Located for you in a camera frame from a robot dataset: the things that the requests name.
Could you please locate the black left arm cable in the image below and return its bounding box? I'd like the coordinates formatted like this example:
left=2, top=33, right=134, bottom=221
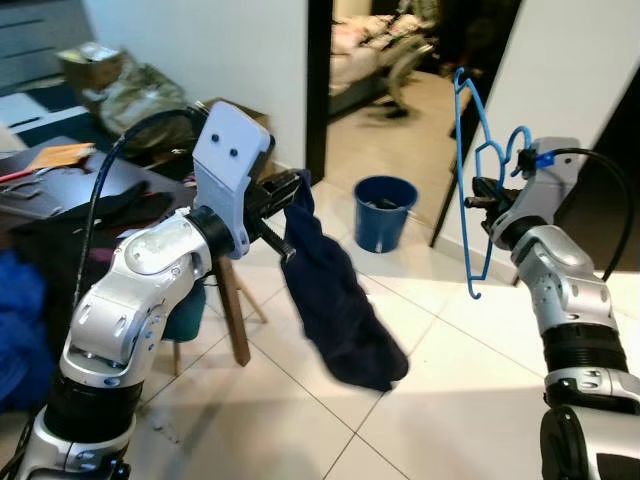
left=74, top=106, right=213, bottom=303

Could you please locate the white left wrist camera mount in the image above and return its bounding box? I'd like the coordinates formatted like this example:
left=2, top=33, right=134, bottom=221
left=191, top=99, right=274, bottom=258

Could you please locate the grey drawer cabinet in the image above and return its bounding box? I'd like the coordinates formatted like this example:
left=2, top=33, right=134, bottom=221
left=0, top=0, right=98, bottom=98

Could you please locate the pink pen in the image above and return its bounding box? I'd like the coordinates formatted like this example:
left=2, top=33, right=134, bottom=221
left=0, top=165, right=51, bottom=186

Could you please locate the teal chair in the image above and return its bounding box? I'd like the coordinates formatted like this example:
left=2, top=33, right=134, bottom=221
left=158, top=280, right=269, bottom=379

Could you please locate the olive camouflage bag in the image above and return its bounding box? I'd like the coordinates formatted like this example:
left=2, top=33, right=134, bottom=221
left=84, top=62, right=203, bottom=153

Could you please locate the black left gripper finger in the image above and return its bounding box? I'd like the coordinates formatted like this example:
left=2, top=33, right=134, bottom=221
left=255, top=222, right=299, bottom=264
left=265, top=168, right=313, bottom=203

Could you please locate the blue plastic hanger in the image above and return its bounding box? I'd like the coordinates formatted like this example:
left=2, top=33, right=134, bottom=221
left=451, top=67, right=537, bottom=300

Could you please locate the dark blue garment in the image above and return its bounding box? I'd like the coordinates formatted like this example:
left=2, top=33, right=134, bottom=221
left=282, top=170, right=412, bottom=394

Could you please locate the cardboard box with rubbish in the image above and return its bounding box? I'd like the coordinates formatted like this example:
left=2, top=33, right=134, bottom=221
left=56, top=41, right=127, bottom=93

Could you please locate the blue plastic bucket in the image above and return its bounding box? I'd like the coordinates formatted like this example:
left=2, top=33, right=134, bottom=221
left=353, top=175, right=420, bottom=255

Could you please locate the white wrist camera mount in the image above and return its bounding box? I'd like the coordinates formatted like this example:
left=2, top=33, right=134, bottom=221
left=503, top=136, right=583, bottom=239
left=191, top=99, right=274, bottom=258

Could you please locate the black door frame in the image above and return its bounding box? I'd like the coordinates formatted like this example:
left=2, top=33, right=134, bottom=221
left=305, top=0, right=337, bottom=187

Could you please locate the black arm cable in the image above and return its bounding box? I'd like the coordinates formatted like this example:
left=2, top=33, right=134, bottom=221
left=540, top=147, right=638, bottom=283
left=74, top=106, right=213, bottom=303

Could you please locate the cluttered bed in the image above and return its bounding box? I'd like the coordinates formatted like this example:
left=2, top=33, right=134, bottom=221
left=330, top=0, right=441, bottom=123

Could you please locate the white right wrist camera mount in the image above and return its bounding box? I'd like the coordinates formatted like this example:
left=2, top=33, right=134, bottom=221
left=503, top=136, right=583, bottom=239

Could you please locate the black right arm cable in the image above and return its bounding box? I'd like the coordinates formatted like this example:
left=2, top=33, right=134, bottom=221
left=540, top=147, right=638, bottom=283

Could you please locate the yellow paper packet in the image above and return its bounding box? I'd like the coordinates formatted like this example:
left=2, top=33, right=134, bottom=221
left=24, top=142, right=99, bottom=174

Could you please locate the blue cloth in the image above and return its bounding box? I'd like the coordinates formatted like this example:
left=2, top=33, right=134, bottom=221
left=0, top=248, right=59, bottom=413

